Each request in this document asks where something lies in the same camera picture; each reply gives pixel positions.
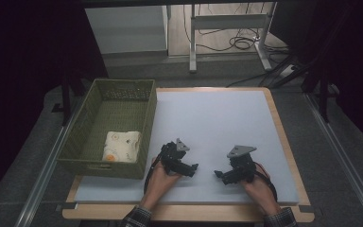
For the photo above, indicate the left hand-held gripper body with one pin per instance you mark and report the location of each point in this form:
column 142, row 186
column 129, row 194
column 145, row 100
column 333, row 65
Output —
column 171, row 157

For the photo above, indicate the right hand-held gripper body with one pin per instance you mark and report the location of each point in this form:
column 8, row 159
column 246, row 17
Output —
column 242, row 167

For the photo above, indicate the cream printed baby garment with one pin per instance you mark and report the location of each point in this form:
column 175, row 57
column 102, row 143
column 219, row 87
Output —
column 121, row 146

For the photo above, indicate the green plastic basket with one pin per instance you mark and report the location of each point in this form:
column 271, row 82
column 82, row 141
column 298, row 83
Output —
column 85, row 126

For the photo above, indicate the person's right hand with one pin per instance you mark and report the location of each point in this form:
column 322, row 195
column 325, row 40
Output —
column 261, row 192

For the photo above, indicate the person's left hand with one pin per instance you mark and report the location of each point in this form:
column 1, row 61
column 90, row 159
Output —
column 157, row 189

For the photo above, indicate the white foam mat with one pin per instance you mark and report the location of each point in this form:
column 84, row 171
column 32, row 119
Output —
column 217, row 119

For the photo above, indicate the white power strip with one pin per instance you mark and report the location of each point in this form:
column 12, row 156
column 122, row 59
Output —
column 287, row 71

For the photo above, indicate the black metal stand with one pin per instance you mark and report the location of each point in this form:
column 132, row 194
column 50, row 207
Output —
column 324, row 97
column 65, row 101

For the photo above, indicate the white cabinet panel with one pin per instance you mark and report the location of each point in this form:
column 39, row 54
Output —
column 126, row 28

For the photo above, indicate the aluminium floor rail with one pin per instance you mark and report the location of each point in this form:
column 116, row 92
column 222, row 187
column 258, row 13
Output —
column 44, row 176
column 343, row 157

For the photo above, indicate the white desk frame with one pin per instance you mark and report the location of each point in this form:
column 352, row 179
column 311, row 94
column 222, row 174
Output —
column 227, row 21

